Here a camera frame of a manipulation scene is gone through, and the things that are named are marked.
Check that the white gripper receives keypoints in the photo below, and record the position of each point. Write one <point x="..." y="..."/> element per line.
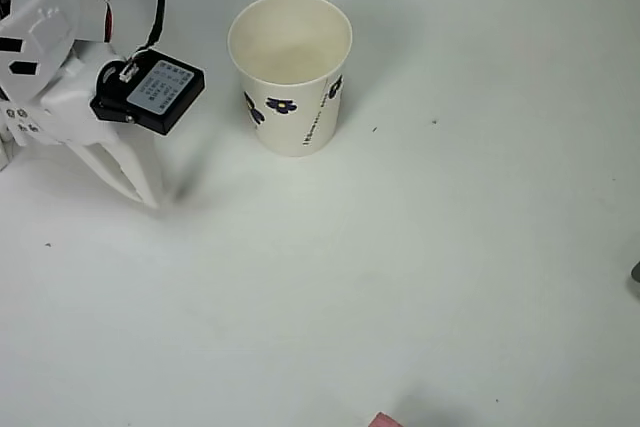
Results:
<point x="67" y="114"/>

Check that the black camera box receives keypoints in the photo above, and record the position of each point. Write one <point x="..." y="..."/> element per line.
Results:
<point x="160" y="97"/>

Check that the pink object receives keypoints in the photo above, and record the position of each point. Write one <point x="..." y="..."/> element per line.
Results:
<point x="386" y="421"/>

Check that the flower-print paper cup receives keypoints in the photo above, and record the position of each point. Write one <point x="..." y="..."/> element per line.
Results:
<point x="295" y="97"/>

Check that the grey object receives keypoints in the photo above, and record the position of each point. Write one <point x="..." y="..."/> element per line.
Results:
<point x="636" y="277"/>

